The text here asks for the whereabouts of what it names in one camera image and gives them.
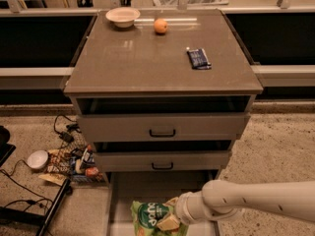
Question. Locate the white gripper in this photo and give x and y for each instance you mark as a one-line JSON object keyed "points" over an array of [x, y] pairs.
{"points": [[182, 207]]}

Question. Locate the green rice chip bag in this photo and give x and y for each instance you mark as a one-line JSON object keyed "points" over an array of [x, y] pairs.
{"points": [[147, 215]]}

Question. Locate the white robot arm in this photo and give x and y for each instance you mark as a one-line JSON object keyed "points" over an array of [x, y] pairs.
{"points": [[223, 200]]}

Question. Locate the bottom grey drawer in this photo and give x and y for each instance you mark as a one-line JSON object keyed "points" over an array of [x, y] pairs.
{"points": [[145, 187]]}

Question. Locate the grey drawer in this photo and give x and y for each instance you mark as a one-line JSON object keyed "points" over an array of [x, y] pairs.
{"points": [[145, 187], [161, 119], [162, 156]]}

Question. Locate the middle grey drawer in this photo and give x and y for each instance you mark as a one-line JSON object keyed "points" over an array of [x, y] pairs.
{"points": [[162, 156]]}

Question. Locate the top grey drawer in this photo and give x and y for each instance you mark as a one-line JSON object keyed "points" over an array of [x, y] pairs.
{"points": [[161, 119]]}

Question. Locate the grey drawer cabinet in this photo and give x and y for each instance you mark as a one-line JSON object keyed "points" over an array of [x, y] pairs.
{"points": [[138, 62]]}

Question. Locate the white bowl on counter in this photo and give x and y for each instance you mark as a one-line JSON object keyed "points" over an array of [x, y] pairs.
{"points": [[123, 17]]}

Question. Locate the black power adapter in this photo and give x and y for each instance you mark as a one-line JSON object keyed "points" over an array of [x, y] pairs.
{"points": [[66, 137]]}

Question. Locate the white bowl on floor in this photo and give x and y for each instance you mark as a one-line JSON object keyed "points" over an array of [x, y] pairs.
{"points": [[38, 159]]}

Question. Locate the dark blue snack packet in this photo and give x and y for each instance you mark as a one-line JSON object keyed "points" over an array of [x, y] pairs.
{"points": [[198, 59]]}

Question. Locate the orange fruit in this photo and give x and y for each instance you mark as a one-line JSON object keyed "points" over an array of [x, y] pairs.
{"points": [[160, 26]]}

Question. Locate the wire basket of snacks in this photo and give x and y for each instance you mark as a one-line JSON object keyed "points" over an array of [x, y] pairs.
{"points": [[76, 164]]}

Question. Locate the black stand frame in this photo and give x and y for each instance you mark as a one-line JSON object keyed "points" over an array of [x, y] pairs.
{"points": [[38, 213]]}

